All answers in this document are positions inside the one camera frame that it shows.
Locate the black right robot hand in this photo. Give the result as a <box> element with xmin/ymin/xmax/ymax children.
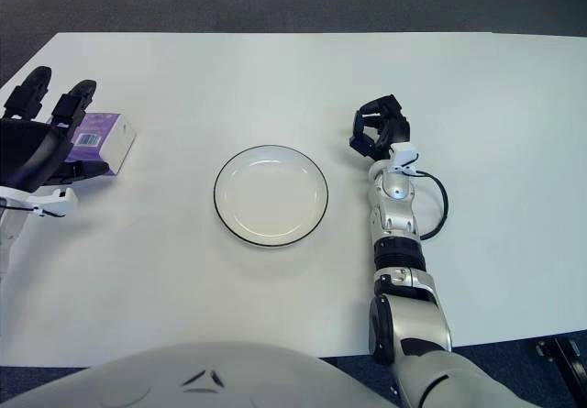
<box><xmin>348</xmin><ymin>94</ymin><xmax>413</xmax><ymax>161</ymax></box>

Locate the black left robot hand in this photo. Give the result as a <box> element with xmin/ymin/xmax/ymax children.
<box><xmin>0</xmin><ymin>66</ymin><xmax>111</xmax><ymax>194</ymax></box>

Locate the grey robot torso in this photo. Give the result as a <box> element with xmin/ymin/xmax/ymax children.
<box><xmin>0</xmin><ymin>341</ymin><xmax>404</xmax><ymax>408</ymax></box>

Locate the black metal table bracket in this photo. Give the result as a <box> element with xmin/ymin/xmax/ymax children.
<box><xmin>535</xmin><ymin>336</ymin><xmax>587</xmax><ymax>384</ymax></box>

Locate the purple tissue paper pack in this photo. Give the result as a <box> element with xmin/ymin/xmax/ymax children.
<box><xmin>63</xmin><ymin>112</ymin><xmax>138</xmax><ymax>178</ymax></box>

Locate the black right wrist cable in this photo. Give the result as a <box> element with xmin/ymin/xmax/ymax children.
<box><xmin>405</xmin><ymin>169</ymin><xmax>449</xmax><ymax>242</ymax></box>

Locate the white plate with black rim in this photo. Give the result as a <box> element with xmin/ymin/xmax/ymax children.
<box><xmin>213</xmin><ymin>144</ymin><xmax>330</xmax><ymax>248</ymax></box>

